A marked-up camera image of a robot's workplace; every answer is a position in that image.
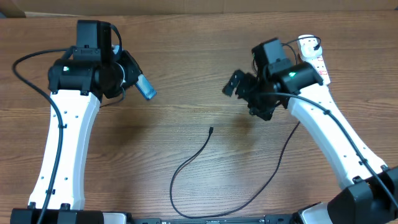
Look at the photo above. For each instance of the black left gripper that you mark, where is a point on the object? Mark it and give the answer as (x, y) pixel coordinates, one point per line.
(126, 58)

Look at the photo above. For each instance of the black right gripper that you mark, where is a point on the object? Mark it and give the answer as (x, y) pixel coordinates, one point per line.
(247, 81)

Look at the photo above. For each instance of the blue Galaxy smartphone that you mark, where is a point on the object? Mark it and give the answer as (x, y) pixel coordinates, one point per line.
(145, 88)

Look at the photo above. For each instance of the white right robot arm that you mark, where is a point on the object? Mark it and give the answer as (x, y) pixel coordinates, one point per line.
(368, 185)

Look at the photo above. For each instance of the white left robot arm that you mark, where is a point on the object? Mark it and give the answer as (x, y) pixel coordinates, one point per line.
(87, 72)

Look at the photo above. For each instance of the white charger plug adapter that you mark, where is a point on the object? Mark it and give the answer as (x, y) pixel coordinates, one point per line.
(309, 47)

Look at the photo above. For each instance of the white power strip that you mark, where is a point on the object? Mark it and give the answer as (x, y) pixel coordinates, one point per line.
(319, 65)

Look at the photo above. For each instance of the cardboard panel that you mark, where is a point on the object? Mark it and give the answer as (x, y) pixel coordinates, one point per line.
(20, 8)

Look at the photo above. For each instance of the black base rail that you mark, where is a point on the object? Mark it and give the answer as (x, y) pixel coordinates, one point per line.
(267, 219)

